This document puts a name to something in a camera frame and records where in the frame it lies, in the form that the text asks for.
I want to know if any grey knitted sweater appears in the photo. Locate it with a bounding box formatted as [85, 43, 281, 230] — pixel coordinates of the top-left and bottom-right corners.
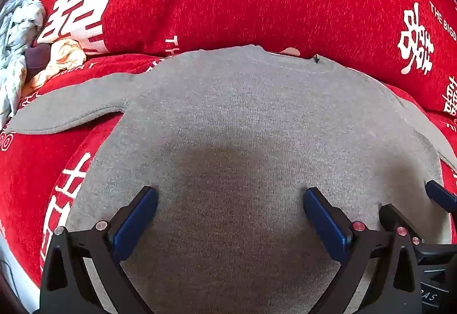
[4, 44, 457, 314]

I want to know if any red printed blanket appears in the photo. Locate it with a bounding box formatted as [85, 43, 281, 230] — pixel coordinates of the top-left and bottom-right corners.
[0, 52, 457, 300]

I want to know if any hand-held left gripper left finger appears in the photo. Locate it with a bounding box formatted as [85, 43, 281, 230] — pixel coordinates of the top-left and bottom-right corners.
[37, 186, 160, 314]

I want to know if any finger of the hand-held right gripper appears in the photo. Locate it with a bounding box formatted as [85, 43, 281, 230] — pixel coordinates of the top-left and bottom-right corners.
[425, 180, 457, 214]
[379, 204, 424, 247]

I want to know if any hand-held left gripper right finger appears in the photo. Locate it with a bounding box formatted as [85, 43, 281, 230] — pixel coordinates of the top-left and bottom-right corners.
[303, 187, 424, 314]

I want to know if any light blue patterned cloth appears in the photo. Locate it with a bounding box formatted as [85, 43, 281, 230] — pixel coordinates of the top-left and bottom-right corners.
[0, 0, 47, 130]

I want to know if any dark purple cloth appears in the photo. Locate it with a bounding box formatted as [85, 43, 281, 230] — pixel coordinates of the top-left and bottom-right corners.
[24, 43, 51, 80]

